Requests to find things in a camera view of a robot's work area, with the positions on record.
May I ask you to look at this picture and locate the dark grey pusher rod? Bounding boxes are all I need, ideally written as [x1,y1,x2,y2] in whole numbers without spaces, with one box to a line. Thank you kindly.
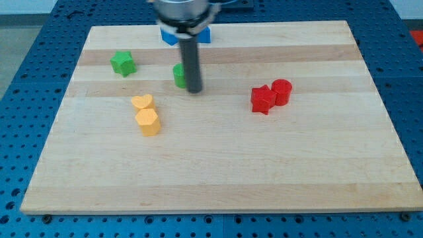
[179,36,203,93]

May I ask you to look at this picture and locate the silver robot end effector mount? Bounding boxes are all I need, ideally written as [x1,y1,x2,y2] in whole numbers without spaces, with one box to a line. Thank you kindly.
[151,0,221,36]

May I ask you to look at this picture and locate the green cylinder block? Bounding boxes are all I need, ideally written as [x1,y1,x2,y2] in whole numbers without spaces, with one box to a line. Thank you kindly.
[173,63,186,89]

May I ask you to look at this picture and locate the green star block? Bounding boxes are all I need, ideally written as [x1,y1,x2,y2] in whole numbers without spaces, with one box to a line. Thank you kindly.
[110,51,137,77]

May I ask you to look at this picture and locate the red star block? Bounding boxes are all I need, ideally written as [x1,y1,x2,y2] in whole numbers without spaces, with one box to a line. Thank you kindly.
[250,85,276,115]

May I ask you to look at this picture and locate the blue block right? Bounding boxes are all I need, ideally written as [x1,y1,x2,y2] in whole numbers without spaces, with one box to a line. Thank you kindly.
[198,26,212,44]

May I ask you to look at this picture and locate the blue block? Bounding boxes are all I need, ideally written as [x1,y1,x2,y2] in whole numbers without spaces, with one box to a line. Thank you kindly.
[160,28,178,46]
[198,26,212,44]

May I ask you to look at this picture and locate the blue block left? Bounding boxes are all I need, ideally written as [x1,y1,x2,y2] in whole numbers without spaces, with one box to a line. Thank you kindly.
[160,28,178,46]

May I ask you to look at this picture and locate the yellow heart block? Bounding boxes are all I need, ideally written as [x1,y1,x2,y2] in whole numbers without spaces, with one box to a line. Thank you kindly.
[131,94,156,112]

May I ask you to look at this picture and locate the yellow hexagon block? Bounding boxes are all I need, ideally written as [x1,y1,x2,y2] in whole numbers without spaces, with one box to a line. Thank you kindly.
[135,108,161,136]

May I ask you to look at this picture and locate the red cylinder block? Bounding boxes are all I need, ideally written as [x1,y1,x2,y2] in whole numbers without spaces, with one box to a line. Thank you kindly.
[271,79,293,106]

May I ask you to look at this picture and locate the wooden board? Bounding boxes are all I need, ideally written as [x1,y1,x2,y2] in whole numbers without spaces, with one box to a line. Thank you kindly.
[20,20,422,215]

